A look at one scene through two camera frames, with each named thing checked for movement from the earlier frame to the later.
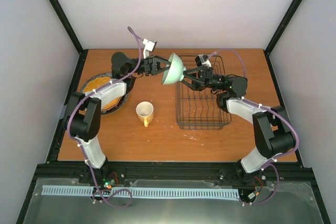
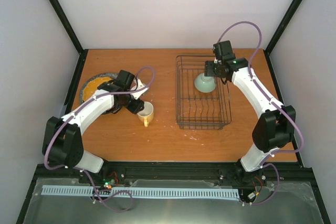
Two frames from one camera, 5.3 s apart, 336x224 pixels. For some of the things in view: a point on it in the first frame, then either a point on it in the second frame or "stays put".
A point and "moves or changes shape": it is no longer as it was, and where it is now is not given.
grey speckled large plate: (118, 107) stays put
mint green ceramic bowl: (175, 73) moves or changes shape
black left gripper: (149, 63) → (135, 109)
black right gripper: (207, 74) → (208, 71)
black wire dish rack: (198, 109) stays put
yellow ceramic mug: (145, 111) stays put
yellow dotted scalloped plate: (93, 84) stays put
